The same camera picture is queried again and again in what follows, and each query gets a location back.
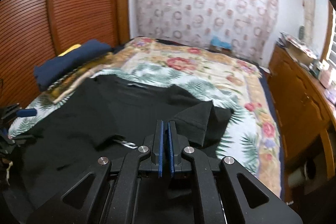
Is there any black printed t-shirt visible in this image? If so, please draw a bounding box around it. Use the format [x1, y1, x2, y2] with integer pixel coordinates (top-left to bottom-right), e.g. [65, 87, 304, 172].
[3, 75, 234, 220]

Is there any gold patterned folded cloth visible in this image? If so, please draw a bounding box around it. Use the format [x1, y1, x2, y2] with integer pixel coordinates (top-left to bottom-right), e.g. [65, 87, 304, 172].
[43, 52, 114, 104]

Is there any navy folded garment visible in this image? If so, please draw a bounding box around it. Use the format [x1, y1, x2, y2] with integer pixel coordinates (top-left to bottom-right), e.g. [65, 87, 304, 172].
[34, 39, 112, 92]

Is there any palm leaf bed sheet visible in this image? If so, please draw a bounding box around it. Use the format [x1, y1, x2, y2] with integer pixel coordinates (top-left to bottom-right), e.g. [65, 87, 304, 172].
[8, 63, 259, 175]

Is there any floral bed blanket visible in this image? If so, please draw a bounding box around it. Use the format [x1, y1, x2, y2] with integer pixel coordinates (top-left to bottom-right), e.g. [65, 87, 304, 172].
[112, 36, 283, 198]

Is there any yellow plush toy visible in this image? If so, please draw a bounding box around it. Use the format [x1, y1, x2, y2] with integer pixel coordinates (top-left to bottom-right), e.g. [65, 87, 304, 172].
[59, 44, 81, 57]

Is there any cardboard box with blue cloth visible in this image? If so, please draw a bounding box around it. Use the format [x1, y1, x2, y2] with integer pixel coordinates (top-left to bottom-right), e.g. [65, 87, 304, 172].
[210, 36, 232, 52]

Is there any wooden louvered wardrobe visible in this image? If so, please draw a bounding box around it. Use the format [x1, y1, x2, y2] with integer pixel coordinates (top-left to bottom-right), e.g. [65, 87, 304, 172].
[1, 0, 130, 106]

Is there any circle patterned sheer curtain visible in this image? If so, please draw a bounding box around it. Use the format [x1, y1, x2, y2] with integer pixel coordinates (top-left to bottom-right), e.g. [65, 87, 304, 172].
[135, 0, 278, 63]

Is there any wooden sideboard cabinet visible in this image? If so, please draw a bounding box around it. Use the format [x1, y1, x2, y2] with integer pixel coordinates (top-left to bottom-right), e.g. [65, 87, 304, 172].
[267, 44, 336, 204]

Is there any open cardboard box with clutter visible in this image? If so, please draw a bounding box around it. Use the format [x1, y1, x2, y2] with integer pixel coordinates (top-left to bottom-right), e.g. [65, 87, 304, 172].
[280, 32, 317, 66]

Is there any small round desk fan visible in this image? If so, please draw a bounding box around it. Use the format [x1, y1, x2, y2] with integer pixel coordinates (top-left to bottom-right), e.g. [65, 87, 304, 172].
[298, 26, 305, 40]

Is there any pink jar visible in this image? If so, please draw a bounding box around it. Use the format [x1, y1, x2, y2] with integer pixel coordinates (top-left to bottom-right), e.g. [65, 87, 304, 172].
[319, 67, 335, 89]

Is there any cream tied side curtain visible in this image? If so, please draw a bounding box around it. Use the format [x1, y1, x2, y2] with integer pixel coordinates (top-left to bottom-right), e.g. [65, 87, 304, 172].
[303, 0, 315, 45]

